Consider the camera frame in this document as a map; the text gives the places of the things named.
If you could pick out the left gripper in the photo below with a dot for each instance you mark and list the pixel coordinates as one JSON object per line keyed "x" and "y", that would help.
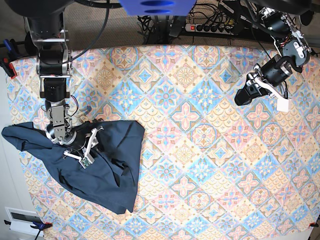
{"x": 268, "y": 79}

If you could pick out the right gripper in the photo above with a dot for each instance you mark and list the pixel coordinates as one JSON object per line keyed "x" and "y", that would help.
{"x": 77, "y": 140}

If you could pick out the dark blue t-shirt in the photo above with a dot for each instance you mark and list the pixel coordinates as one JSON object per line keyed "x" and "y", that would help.
{"x": 111, "y": 181}

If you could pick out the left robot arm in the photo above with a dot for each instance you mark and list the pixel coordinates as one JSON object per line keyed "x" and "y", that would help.
{"x": 293, "y": 52}

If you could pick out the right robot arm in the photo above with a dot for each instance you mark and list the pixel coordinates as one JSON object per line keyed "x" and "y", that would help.
{"x": 54, "y": 67}

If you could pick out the patterned tablecloth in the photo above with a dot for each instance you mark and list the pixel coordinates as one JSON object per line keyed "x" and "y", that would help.
{"x": 209, "y": 169}

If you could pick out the white power strip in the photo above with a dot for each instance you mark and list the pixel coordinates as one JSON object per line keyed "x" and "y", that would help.
{"x": 210, "y": 29}

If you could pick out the lower left table clamp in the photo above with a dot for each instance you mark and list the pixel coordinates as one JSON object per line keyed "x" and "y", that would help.
{"x": 41, "y": 225}

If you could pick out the table clamp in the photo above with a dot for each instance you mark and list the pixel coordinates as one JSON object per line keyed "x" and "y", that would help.
{"x": 6, "y": 62}
{"x": 41, "y": 225}
{"x": 314, "y": 225}

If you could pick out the upper left table clamp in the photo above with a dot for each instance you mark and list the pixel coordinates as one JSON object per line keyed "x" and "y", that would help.
{"x": 6, "y": 62}

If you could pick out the lower right table clamp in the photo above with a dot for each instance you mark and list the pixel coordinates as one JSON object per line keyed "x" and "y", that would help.
{"x": 314, "y": 225}

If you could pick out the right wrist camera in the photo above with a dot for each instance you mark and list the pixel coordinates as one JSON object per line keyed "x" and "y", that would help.
{"x": 86, "y": 161}

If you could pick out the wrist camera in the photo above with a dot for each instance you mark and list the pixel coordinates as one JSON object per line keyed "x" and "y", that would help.
{"x": 86, "y": 161}
{"x": 283, "y": 105}

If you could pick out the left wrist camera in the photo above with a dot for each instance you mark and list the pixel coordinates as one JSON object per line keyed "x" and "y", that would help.
{"x": 283, "y": 105}

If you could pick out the white wall outlet box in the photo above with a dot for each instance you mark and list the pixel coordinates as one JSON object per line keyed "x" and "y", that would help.
{"x": 22, "y": 220}

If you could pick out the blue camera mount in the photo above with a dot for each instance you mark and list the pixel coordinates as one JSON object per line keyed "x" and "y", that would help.
{"x": 157, "y": 7}

